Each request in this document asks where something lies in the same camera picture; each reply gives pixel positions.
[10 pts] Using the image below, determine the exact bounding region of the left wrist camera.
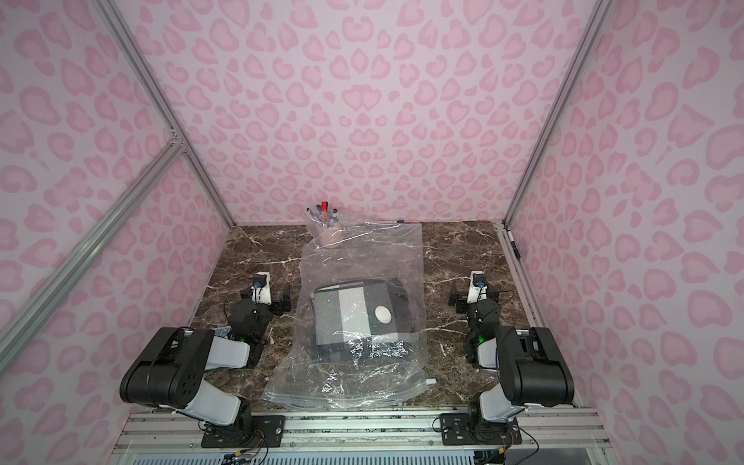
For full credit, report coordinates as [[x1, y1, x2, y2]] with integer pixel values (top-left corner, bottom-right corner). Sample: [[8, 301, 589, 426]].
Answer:
[[251, 271, 272, 305]]

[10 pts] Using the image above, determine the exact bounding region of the clear plastic vacuum bag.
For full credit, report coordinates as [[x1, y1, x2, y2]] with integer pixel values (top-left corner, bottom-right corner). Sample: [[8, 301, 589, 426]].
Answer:
[[263, 222, 429, 410]]

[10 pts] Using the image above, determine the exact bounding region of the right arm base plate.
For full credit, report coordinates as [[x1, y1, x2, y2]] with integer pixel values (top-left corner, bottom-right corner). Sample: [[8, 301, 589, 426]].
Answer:
[[437, 413, 522, 449]]

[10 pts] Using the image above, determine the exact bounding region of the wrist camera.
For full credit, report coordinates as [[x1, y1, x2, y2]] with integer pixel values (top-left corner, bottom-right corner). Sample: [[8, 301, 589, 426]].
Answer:
[[467, 270, 488, 304], [251, 271, 272, 305]]

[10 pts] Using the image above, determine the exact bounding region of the black marker on rail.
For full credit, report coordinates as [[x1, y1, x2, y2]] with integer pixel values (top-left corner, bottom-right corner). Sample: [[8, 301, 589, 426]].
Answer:
[[506, 230, 521, 261]]

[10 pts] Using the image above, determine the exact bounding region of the grey black checked blanket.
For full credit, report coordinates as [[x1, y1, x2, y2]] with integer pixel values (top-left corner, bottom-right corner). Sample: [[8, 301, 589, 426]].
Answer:
[[311, 279, 419, 363]]

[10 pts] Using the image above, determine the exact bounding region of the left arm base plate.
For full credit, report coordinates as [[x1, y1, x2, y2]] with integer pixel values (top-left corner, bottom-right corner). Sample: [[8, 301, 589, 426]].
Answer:
[[201, 415, 287, 450]]

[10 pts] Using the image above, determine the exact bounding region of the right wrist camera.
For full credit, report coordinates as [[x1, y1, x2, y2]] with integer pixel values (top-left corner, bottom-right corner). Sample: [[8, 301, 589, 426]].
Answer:
[[467, 270, 488, 304]]

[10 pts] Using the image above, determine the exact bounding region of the pink metal pen cup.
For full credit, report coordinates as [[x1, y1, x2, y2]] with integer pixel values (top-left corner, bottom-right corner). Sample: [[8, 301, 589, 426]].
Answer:
[[314, 225, 345, 248]]

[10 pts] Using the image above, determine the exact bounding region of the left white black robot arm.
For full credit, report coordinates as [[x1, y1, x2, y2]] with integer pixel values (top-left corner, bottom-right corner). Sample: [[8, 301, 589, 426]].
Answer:
[[119, 274, 291, 431]]

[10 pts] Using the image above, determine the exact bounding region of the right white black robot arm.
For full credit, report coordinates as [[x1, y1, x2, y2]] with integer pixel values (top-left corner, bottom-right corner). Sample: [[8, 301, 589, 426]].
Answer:
[[449, 271, 575, 426]]

